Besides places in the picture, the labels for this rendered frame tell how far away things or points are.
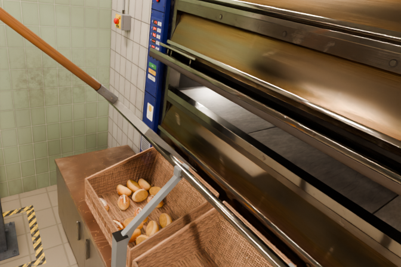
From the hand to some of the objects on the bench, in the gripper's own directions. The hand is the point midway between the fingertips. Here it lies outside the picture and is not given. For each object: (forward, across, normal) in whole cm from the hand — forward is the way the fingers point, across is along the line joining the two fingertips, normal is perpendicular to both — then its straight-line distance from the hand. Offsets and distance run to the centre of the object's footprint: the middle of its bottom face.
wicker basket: (+1, +41, -163) cm, 168 cm away
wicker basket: (+60, +41, -161) cm, 177 cm away
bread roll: (-21, +41, -161) cm, 167 cm away
